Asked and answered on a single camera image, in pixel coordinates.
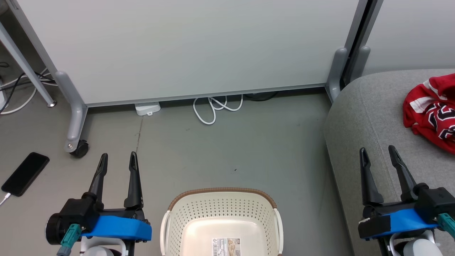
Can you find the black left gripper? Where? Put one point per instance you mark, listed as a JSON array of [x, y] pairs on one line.
[[76, 213]]

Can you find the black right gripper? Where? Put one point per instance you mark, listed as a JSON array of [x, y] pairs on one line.
[[435, 201]]

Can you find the red garment with black lettering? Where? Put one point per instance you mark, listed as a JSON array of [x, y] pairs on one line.
[[426, 106]]

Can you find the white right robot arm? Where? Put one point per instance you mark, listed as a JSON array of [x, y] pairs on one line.
[[419, 247]]

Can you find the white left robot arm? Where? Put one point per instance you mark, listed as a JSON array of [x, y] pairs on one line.
[[99, 249]]

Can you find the cream perforated laundry basket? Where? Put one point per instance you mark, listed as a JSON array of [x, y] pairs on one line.
[[220, 213]]

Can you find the grey fabric sofa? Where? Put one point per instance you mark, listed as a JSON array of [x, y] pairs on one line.
[[369, 117]]

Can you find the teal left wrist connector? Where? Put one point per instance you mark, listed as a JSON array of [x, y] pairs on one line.
[[70, 234]]

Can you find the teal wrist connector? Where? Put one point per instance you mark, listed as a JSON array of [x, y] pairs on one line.
[[447, 224], [70, 234]]

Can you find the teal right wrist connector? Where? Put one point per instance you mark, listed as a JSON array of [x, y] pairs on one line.
[[447, 224]]

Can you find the grey partition foot with caster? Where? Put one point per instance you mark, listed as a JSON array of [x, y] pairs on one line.
[[76, 117]]

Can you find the white power adapter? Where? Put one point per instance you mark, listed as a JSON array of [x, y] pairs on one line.
[[147, 108]]

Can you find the black smartphone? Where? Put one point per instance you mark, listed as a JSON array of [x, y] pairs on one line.
[[25, 174]]

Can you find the paper label sticker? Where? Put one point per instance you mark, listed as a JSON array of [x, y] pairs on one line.
[[226, 247]]

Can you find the grey metal table leg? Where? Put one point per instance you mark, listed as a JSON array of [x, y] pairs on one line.
[[25, 67]]

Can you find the white partition panel behind sofa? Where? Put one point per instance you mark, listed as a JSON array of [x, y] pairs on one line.
[[412, 32]]

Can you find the wide white partition panel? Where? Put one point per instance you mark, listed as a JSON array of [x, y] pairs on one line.
[[195, 46]]

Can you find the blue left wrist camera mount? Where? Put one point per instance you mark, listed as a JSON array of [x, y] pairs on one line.
[[121, 227]]

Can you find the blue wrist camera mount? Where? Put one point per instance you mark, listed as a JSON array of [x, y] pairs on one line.
[[121, 227], [412, 220]]

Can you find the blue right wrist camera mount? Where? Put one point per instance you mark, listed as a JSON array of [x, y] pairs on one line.
[[412, 220]]

